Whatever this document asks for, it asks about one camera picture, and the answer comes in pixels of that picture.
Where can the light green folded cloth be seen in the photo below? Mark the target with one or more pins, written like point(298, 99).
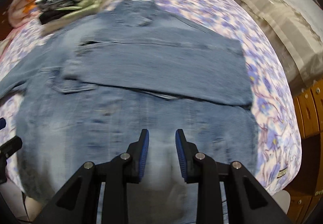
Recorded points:
point(88, 3)

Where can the blue denim jeans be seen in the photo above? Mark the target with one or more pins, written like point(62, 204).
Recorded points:
point(156, 67)

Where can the wooden drawer cabinet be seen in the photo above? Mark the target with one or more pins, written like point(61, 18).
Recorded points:
point(310, 110)

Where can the beige cloth covered furniture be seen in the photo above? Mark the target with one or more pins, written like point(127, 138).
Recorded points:
point(282, 17)

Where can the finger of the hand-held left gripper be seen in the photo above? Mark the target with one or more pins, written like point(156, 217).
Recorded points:
point(2, 123)

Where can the black folded cloth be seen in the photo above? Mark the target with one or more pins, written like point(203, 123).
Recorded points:
point(55, 15)

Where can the purple cat print blanket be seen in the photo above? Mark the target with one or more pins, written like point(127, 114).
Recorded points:
point(272, 102)

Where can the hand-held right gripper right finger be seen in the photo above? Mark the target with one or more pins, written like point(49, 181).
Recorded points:
point(181, 155)

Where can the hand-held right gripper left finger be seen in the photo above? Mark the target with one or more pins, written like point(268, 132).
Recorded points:
point(143, 153)

